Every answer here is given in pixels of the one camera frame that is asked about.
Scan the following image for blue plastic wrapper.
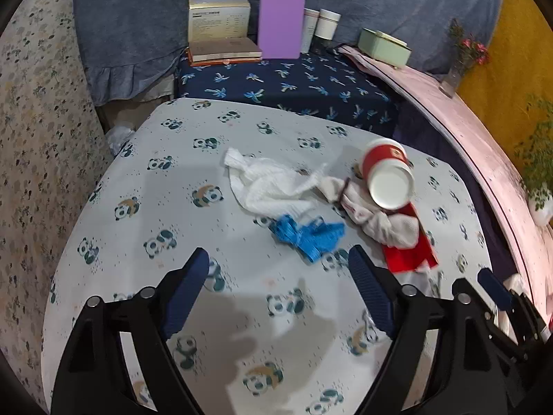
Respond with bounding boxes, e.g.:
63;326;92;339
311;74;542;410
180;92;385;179
270;214;347;264

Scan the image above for gold box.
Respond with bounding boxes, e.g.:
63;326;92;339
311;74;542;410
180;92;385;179
187;0;252;43

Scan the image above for brown book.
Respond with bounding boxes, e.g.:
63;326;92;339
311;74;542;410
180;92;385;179
187;37;263;67

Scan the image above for panda print tablecloth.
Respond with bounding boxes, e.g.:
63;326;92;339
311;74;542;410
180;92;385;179
41;97;495;415

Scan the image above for dark purple cloth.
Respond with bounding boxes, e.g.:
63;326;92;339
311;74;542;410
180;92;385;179
391;95;530;277

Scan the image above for grey cloth bundle black ties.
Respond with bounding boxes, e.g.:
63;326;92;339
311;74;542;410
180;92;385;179
317;175;421;249

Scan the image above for blue-grey blanket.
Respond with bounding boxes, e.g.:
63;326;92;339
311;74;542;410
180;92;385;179
73;0;506;107

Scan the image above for white paper tissue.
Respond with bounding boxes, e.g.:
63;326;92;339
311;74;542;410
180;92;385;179
222;147;330;218

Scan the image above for yellow cloth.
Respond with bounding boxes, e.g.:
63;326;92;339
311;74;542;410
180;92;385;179
456;0;553;182

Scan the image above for glass vase with pink flowers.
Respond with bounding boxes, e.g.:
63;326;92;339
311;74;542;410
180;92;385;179
440;17;491;98

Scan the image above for crumpled white plastic bag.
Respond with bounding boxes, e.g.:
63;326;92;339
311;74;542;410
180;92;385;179
106;123;137;156

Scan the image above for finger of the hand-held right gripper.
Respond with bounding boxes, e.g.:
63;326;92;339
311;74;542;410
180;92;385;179
476;267;515;316

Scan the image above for white jar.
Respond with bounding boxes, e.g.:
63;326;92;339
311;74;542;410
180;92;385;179
314;9;341;39

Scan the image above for floral print cloth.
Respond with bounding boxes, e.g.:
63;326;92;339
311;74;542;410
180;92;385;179
0;0;115;403

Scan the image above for red paper cup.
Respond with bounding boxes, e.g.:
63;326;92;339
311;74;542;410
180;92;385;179
360;137;416;210

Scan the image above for purple box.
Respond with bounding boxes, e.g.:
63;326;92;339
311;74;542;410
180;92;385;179
258;0;305;60

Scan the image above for green plant in white pot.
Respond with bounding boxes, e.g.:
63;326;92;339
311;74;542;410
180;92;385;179
514;95;553;228

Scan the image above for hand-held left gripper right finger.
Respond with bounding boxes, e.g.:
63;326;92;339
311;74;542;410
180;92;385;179
347;244;519;415

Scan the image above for green tissue box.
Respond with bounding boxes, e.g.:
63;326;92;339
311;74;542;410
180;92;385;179
358;27;412;69

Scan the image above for pink cloth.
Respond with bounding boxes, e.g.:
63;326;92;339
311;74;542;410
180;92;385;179
337;43;553;312

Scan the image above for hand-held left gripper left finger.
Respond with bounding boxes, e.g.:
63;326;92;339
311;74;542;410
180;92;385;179
51;246;211;415

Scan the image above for red paper envelope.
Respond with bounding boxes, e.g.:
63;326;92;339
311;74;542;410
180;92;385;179
380;201;439;274

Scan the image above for navy palm print cloth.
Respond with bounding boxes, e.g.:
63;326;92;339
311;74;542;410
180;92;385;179
174;49;400;137

